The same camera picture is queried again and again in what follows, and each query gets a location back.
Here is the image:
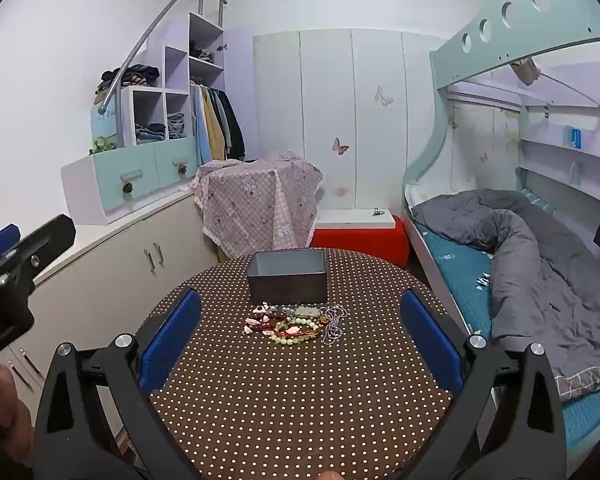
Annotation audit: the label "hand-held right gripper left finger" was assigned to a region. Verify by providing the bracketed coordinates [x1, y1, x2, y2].
[32, 289, 202, 480]

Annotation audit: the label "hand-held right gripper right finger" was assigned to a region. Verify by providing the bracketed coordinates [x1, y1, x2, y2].
[400, 289, 570, 480]

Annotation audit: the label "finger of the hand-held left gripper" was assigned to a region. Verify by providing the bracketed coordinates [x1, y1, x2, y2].
[0, 214, 77, 311]
[0, 224, 22, 270]

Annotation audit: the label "pile of beaded jewelry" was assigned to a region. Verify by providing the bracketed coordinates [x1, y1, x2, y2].
[244, 301, 350, 347]

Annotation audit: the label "dark grey box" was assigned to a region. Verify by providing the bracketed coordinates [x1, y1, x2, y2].
[246, 248, 329, 306]

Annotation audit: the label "person's left hand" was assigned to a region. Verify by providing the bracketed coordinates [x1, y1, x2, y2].
[0, 360, 36, 473]

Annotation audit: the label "beige cabinet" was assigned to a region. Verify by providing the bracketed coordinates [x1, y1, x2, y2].
[0, 190, 221, 411]

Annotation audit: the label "teal bedsheet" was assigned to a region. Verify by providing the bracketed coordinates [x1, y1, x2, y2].
[422, 232, 600, 453]

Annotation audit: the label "teal drawer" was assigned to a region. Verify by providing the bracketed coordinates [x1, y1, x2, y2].
[154, 136, 201, 186]
[92, 142, 161, 212]

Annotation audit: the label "green ornament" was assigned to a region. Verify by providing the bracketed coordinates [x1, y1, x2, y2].
[89, 136, 118, 157]

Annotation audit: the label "red ottoman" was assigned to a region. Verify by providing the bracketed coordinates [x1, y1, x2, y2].
[310, 216, 411, 270]

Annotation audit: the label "grey duvet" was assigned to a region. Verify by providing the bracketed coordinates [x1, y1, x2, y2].
[411, 189, 600, 401]

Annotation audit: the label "brown polka-dot tablecloth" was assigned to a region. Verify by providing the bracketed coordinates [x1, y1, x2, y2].
[130, 247, 461, 480]

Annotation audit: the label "white board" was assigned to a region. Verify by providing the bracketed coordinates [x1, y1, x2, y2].
[314, 208, 397, 236]

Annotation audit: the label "folded blue jeans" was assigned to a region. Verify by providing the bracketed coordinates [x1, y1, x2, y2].
[134, 122, 166, 145]

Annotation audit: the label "pink checked bear cloth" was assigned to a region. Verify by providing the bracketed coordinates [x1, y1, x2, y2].
[192, 150, 325, 261]

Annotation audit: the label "striped pillow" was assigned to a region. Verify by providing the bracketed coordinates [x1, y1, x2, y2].
[520, 187, 558, 215]

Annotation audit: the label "folded grey clothes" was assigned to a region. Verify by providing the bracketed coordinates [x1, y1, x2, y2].
[167, 112, 188, 140]

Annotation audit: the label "pile of dark clothes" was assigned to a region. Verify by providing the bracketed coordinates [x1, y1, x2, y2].
[94, 64, 161, 103]

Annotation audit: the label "row of hanging clothes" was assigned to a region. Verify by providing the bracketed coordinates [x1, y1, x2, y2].
[190, 82, 247, 166]

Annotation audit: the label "stepped lilac shelf unit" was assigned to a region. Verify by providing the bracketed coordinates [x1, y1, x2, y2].
[91, 11, 255, 161]

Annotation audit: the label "grey metal handrail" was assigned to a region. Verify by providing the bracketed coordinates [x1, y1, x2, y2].
[98, 0, 228, 115]

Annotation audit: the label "white wardrobe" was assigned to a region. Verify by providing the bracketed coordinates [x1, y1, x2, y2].
[252, 28, 448, 211]

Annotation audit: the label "dark clothes bundle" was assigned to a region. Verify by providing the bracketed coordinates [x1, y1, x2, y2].
[190, 40, 217, 65]

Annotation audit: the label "teal bunk bed frame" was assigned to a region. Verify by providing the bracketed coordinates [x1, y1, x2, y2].
[402, 0, 600, 341]

